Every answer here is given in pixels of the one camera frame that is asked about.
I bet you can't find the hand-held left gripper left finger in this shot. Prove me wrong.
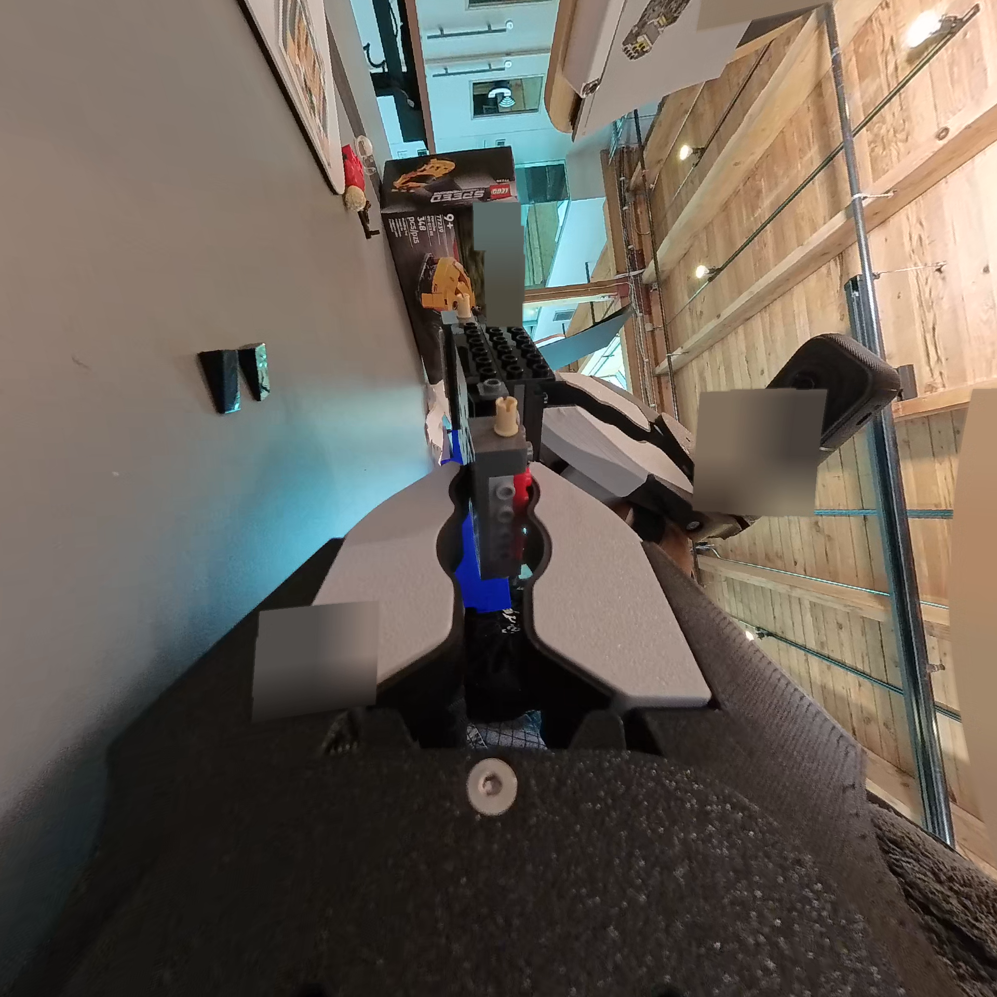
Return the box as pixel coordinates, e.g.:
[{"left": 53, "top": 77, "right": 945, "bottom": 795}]
[{"left": 310, "top": 464, "right": 470, "bottom": 747}]

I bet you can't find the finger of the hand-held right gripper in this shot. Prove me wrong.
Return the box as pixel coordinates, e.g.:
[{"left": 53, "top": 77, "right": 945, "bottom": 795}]
[
  {"left": 540, "top": 405, "right": 696, "bottom": 507},
  {"left": 555, "top": 372, "right": 690, "bottom": 462}
]

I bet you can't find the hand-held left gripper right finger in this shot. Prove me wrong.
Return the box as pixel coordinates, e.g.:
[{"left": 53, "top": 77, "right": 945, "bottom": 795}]
[{"left": 520, "top": 466, "right": 713, "bottom": 750}]

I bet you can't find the toy brick car chassis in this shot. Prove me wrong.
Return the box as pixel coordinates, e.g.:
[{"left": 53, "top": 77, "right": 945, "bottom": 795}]
[{"left": 440, "top": 292, "right": 558, "bottom": 581}]

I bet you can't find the grey desk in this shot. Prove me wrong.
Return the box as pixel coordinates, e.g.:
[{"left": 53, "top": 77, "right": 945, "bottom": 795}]
[{"left": 0, "top": 0, "right": 449, "bottom": 866}]

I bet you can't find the blue plastic bin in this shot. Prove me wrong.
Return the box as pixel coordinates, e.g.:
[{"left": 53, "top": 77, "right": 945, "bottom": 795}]
[{"left": 458, "top": 498, "right": 515, "bottom": 610}]

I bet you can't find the metal ceiling pipe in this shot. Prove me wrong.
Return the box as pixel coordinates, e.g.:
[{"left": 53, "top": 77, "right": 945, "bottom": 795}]
[{"left": 821, "top": 0, "right": 955, "bottom": 846}]

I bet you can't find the crumpled white plastic bag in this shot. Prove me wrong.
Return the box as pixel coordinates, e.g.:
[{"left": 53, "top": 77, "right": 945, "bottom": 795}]
[{"left": 424, "top": 382, "right": 456, "bottom": 468}]

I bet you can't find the black toy set box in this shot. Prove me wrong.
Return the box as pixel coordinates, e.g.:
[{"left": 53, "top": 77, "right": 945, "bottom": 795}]
[{"left": 380, "top": 146, "right": 521, "bottom": 384}]

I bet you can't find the red toy minifigure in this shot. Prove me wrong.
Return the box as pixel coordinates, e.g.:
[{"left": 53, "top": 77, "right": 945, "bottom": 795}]
[{"left": 341, "top": 144, "right": 373, "bottom": 213}]

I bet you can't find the white rounded mat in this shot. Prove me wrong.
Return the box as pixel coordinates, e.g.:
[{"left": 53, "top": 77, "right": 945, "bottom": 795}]
[{"left": 237, "top": 0, "right": 347, "bottom": 196}]

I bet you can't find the orange black sticker sheet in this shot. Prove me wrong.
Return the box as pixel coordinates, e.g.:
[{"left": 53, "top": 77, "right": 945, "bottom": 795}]
[{"left": 279, "top": 0, "right": 328, "bottom": 153}]

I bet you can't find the dark knit sweater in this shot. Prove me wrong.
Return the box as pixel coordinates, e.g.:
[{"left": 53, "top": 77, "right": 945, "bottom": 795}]
[{"left": 866, "top": 806, "right": 997, "bottom": 997}]

